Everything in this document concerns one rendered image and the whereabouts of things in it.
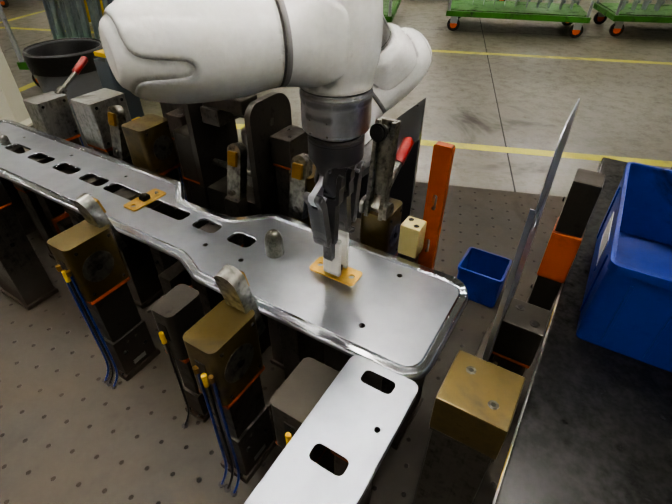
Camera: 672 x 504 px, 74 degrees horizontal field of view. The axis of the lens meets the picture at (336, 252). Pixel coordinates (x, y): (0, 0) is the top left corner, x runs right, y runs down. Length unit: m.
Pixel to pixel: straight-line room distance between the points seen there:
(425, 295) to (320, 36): 0.42
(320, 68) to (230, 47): 0.10
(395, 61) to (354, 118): 0.78
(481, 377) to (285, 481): 0.25
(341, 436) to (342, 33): 0.44
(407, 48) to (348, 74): 0.83
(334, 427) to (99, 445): 0.55
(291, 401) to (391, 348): 0.15
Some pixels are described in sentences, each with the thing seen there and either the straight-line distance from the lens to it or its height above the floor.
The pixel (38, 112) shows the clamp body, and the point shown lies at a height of 1.04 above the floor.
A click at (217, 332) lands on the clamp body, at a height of 1.05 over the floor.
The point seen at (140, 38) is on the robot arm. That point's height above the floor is 1.40.
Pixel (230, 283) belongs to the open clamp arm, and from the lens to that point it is 0.58.
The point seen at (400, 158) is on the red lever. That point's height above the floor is 1.12.
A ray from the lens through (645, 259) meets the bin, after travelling 0.88.
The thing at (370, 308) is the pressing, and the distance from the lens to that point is 0.69.
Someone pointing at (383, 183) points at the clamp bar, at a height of 1.11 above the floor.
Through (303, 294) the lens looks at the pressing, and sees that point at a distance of 0.71.
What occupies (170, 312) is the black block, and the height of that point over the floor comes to 0.99.
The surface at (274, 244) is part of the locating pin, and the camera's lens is 0.77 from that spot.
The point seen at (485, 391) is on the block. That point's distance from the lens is 0.55.
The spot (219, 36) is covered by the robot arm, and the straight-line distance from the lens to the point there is 0.47.
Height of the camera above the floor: 1.49
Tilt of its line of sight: 38 degrees down
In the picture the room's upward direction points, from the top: straight up
